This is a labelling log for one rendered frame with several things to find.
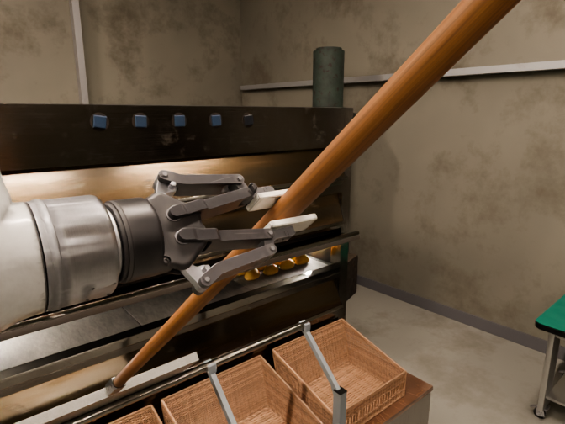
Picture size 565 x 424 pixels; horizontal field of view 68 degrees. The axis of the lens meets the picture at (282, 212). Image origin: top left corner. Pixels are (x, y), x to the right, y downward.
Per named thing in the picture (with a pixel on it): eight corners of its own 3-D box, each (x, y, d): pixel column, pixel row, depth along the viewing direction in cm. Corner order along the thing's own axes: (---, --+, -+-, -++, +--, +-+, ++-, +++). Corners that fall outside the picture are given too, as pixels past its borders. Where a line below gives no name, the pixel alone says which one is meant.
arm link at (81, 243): (42, 328, 35) (113, 308, 39) (54, 287, 29) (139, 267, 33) (18, 234, 38) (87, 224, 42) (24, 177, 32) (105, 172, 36)
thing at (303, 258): (194, 254, 273) (194, 246, 271) (254, 241, 302) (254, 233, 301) (249, 283, 227) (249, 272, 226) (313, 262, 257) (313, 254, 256)
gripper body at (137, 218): (87, 223, 41) (174, 210, 47) (112, 303, 39) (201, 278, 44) (101, 180, 36) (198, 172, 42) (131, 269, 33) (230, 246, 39)
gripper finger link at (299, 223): (270, 220, 46) (272, 226, 46) (315, 212, 51) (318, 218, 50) (257, 233, 48) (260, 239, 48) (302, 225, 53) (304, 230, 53)
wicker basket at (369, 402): (269, 394, 230) (269, 348, 224) (340, 357, 265) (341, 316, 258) (335, 447, 193) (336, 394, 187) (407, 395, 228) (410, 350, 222)
